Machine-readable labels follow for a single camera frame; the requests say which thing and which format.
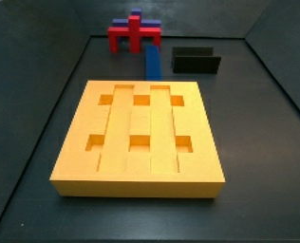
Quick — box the black front block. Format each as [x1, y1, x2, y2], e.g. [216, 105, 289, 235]
[173, 56, 221, 74]

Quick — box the purple cross-shaped block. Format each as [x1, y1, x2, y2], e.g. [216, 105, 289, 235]
[113, 8, 162, 28]

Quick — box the yellow slotted board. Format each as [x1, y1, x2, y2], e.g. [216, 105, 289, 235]
[50, 81, 225, 198]

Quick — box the blue rectangular bar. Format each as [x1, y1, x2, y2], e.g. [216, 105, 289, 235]
[145, 46, 162, 81]

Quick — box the red cross-shaped block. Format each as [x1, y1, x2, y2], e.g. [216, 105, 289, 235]
[108, 15, 162, 53]

